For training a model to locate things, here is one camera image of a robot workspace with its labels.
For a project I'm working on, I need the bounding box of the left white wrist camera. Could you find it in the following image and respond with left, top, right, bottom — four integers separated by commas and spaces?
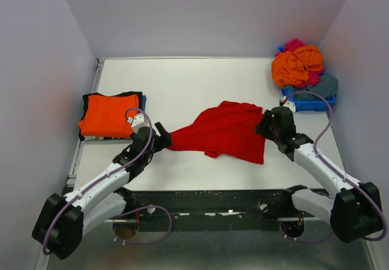
127, 112, 149, 133

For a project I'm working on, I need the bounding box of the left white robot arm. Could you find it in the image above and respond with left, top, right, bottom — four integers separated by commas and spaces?
32, 122, 172, 260

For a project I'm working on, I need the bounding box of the blue plastic bin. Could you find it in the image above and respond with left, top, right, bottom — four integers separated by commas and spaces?
277, 46, 336, 112

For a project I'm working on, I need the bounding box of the aluminium frame rail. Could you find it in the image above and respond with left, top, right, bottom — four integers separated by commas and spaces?
64, 58, 105, 190

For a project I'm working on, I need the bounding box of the folded blue t-shirt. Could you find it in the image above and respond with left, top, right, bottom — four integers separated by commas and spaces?
141, 95, 147, 111

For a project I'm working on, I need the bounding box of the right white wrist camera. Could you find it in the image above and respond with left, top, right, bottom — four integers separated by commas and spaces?
279, 96, 296, 113

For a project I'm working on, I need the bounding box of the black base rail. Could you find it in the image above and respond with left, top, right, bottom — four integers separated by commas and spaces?
111, 189, 315, 237

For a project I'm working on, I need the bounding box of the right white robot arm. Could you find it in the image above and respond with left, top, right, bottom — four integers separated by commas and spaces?
256, 106, 388, 243

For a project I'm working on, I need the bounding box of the red t-shirt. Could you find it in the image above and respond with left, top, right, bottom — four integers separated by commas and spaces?
168, 101, 265, 165

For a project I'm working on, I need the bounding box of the crumpled grey-blue t-shirt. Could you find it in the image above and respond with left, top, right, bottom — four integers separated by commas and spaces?
287, 74, 338, 101

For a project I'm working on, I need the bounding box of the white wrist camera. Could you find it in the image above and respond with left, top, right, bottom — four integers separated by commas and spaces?
127, 112, 149, 133
279, 96, 296, 113

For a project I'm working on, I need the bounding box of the crumpled orange t-shirt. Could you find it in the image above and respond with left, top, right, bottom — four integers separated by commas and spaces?
271, 44, 325, 88

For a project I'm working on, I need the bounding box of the crumpled magenta t-shirt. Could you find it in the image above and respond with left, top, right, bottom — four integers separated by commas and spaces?
278, 38, 322, 89

